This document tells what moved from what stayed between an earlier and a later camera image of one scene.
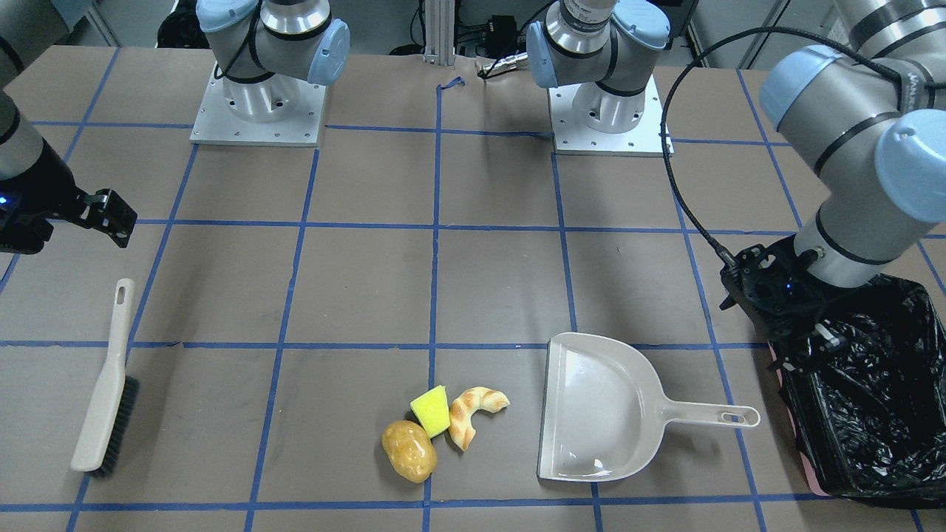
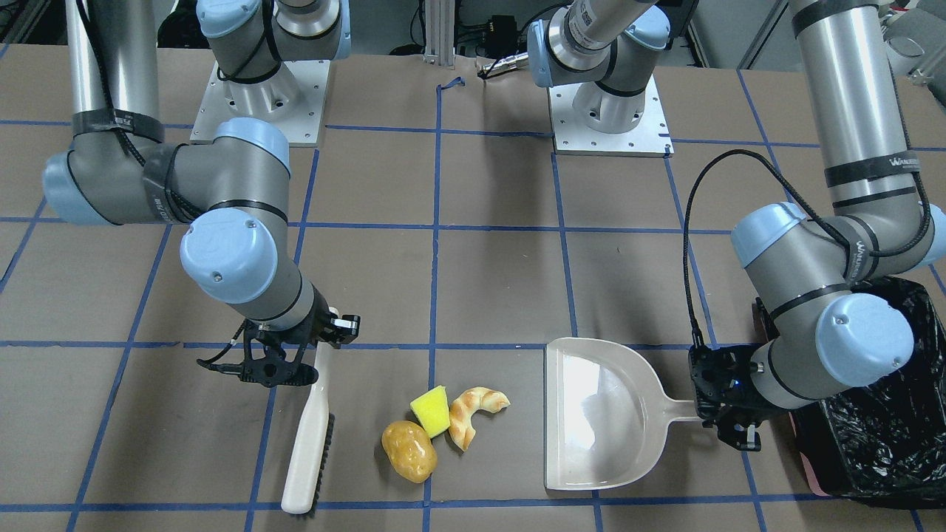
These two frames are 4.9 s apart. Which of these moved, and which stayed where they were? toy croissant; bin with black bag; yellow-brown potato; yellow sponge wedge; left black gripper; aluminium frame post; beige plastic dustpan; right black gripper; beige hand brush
Moved: left black gripper; beige hand brush; right black gripper
Stayed: beige plastic dustpan; aluminium frame post; toy croissant; yellow-brown potato; bin with black bag; yellow sponge wedge
